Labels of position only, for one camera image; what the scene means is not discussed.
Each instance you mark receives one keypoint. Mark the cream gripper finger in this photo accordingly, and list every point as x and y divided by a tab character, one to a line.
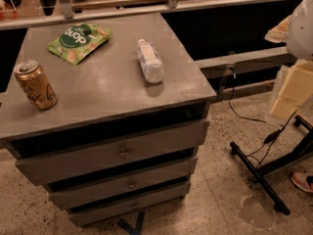
293	86
278	34

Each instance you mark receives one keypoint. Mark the green rice chip bag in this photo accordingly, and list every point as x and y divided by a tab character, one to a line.
78	41

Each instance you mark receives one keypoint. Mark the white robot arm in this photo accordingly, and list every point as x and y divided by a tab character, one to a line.
300	33

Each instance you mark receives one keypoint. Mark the orange soda can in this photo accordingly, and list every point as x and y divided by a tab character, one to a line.
34	83

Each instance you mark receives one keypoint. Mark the black stand base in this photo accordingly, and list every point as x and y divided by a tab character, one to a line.
303	149

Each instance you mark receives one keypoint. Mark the red white shoe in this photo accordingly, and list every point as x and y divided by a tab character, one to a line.
303	181

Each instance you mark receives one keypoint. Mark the clear plastic water bottle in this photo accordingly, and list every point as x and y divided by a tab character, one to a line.
150	61

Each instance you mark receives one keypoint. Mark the grey drawer cabinet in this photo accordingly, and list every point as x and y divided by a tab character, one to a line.
114	143

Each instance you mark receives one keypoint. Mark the metal railing frame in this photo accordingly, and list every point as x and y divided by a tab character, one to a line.
207	28

